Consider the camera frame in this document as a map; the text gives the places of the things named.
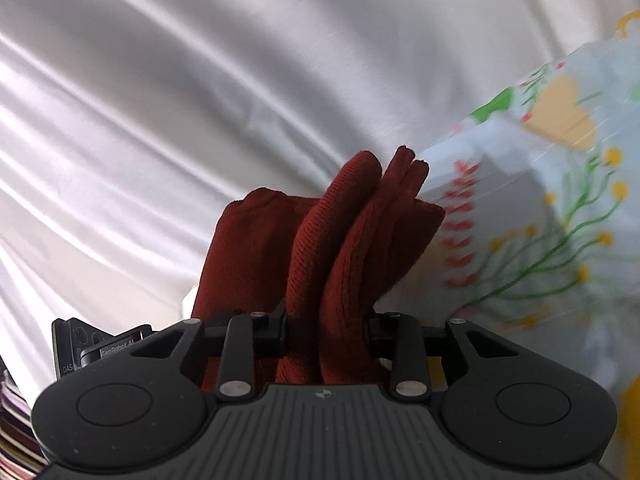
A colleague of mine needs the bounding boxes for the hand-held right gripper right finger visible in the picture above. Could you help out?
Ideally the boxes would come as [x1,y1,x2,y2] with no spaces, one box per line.
[363,310,521,397]

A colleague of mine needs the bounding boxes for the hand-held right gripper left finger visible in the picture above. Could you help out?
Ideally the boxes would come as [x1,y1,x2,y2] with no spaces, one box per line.
[130,300,291,396]

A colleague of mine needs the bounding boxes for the red knit garment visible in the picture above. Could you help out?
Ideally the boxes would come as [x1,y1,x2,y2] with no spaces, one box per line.
[192,145,447,392]

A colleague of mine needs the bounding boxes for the striped cloth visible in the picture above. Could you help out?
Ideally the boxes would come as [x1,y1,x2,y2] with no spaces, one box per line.
[0,367,48,479]

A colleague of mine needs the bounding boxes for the floral printed blanket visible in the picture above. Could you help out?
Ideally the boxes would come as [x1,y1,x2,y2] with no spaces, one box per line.
[372,10,640,480]

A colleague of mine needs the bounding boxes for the white satin sheet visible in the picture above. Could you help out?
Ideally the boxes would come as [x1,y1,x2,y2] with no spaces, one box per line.
[0,0,640,411]

